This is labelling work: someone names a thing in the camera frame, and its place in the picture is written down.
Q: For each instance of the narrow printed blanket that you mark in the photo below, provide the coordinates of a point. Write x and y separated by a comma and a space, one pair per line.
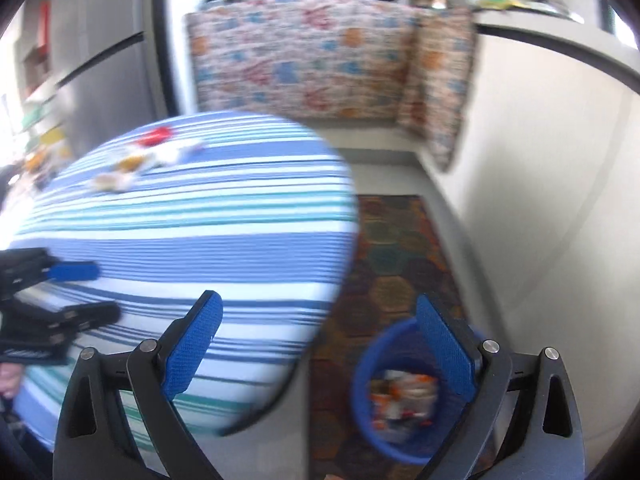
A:
440, 85

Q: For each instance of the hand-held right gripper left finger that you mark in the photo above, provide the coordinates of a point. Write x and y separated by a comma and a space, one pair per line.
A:
192, 350

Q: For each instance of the grey refrigerator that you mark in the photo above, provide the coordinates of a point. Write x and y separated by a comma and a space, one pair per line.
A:
110, 85

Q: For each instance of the wide printed blanket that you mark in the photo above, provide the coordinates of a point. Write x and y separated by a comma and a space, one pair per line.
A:
300, 60

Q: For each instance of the steel pot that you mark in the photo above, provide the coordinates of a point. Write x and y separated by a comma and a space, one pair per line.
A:
429, 0

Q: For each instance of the person's left hand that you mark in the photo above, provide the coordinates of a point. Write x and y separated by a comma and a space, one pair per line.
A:
10, 379

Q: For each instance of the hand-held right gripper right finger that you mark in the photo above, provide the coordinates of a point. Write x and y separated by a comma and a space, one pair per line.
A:
445, 347

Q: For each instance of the storage shelf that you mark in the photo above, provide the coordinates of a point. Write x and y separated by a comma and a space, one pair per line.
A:
37, 85

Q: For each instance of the yellow green cloth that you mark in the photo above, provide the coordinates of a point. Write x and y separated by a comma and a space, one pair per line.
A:
502, 1

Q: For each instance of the crumpled wrappers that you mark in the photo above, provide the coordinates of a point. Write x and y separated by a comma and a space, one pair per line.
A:
405, 400

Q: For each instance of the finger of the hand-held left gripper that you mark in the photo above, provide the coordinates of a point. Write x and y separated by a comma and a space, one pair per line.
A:
75, 271
75, 316

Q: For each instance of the hexagon pattern rug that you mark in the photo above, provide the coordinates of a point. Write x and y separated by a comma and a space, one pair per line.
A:
395, 260

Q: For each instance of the blue striped tablecloth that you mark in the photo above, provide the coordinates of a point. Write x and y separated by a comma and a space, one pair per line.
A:
200, 240

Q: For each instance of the blue waste basket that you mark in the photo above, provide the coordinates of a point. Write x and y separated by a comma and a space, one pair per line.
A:
362, 390

